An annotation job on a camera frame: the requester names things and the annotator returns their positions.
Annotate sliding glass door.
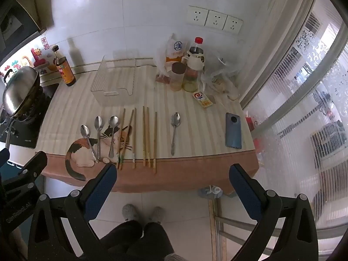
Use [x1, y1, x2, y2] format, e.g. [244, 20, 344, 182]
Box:
[239, 0, 348, 240]

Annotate clear water bottle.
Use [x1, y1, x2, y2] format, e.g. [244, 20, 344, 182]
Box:
[198, 185, 224, 199]

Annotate oil dispenser with white lid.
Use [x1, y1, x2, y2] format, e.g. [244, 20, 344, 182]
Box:
[182, 53, 206, 93]

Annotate red bag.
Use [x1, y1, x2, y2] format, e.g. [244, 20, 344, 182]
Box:
[244, 111, 261, 146]

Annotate white wall socket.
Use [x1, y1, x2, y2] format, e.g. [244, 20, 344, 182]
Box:
[222, 15, 244, 34]
[186, 6, 209, 27]
[204, 10, 227, 30]

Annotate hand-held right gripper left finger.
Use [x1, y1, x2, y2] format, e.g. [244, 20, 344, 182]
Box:
[27, 163, 118, 261]

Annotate person's left leg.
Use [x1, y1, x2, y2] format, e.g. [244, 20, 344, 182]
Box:
[99, 220, 143, 261]

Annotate clear plastic container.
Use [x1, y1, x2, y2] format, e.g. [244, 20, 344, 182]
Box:
[90, 48, 138, 106]

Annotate striped tablecloth with cat print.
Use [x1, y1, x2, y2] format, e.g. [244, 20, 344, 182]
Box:
[35, 57, 261, 195]

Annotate metal spoon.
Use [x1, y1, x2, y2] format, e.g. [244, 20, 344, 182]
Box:
[80, 125, 98, 162]
[108, 116, 119, 158]
[94, 116, 104, 161]
[170, 112, 181, 156]

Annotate wooden chopstick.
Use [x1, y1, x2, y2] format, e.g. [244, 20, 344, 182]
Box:
[120, 109, 135, 169]

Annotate steel wok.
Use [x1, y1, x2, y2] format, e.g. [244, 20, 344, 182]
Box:
[2, 66, 43, 117]

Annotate soy sauce bottle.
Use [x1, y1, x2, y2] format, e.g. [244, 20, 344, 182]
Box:
[52, 45, 77, 87]

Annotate small orange white packet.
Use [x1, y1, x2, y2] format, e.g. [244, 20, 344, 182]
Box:
[192, 91, 213, 109]

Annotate person's leg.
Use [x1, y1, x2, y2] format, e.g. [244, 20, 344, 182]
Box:
[143, 222, 176, 261]
[99, 220, 143, 261]

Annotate range hood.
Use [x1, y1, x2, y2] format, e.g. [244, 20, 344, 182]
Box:
[0, 0, 47, 63]

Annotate grey slipper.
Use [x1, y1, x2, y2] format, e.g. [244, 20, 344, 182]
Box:
[148, 207, 165, 223]
[122, 204, 139, 221]

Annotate colourful wall stickers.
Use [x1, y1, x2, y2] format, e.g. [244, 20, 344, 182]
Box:
[0, 36, 59, 78]

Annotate person's right leg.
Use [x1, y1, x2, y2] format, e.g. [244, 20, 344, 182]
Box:
[143, 222, 176, 261]

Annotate white orange salt bag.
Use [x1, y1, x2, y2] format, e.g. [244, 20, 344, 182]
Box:
[165, 33, 188, 64]

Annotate dark bottle with red cap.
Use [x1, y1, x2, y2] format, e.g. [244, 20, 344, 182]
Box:
[187, 37, 204, 60]

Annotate black gas stove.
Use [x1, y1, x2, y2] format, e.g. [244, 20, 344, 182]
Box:
[0, 83, 60, 149]

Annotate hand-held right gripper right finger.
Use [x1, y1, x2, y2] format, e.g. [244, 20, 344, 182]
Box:
[229, 164, 319, 261]

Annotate blue smartphone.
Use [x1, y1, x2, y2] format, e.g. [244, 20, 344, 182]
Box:
[225, 112, 242, 149]

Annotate clear plastic bag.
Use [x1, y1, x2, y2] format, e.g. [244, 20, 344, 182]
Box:
[201, 54, 241, 100]

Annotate jar with brown lid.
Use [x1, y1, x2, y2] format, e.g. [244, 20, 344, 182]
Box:
[171, 62, 186, 91]

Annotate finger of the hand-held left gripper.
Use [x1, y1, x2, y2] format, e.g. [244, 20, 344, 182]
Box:
[0, 151, 48, 196]
[0, 148, 11, 167]

